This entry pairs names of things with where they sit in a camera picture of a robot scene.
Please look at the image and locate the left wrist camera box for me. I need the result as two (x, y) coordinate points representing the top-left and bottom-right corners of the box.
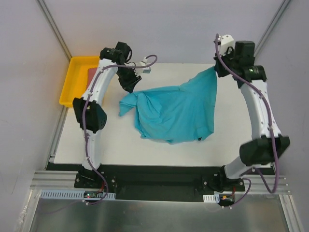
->
(132, 57), (151, 76)

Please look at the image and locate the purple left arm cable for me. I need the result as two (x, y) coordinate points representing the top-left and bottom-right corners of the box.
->
(82, 54), (159, 206)

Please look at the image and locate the left grey cable duct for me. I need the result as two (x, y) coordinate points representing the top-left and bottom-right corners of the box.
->
(41, 190), (116, 201)

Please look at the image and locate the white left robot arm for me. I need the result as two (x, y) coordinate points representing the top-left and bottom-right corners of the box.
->
(72, 42), (141, 188)

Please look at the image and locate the cyan t shirt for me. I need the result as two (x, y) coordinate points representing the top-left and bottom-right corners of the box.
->
(119, 67), (217, 144)

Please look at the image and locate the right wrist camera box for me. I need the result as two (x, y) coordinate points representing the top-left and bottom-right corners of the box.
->
(218, 34), (235, 56)

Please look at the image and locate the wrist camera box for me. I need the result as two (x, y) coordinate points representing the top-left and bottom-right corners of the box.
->
(132, 57), (151, 76)
(218, 34), (235, 56)

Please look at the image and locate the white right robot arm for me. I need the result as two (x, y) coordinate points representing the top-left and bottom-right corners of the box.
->
(214, 36), (290, 193)

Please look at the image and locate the right aluminium corner post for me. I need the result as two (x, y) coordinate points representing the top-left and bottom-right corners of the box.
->
(249, 0), (292, 65)

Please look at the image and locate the red folded t shirt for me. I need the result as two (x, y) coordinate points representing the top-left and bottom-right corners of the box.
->
(86, 68), (97, 89)

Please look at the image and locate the right white cable duct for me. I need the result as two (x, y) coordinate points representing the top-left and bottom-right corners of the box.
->
(203, 194), (220, 203)

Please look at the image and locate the yellow plastic bin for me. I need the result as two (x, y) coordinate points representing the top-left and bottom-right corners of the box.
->
(59, 56), (99, 108)

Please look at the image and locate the aluminium front rail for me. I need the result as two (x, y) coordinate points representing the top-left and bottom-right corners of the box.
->
(31, 170), (290, 194)

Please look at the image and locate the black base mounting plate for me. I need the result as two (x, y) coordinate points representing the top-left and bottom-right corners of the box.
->
(74, 165), (245, 202)

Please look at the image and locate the aluminium corner post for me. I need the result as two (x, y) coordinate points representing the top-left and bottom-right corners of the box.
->
(249, 0), (292, 65)
(36, 0), (72, 61)

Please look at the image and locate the left aluminium corner post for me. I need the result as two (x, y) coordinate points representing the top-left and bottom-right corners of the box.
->
(36, 0), (72, 61)

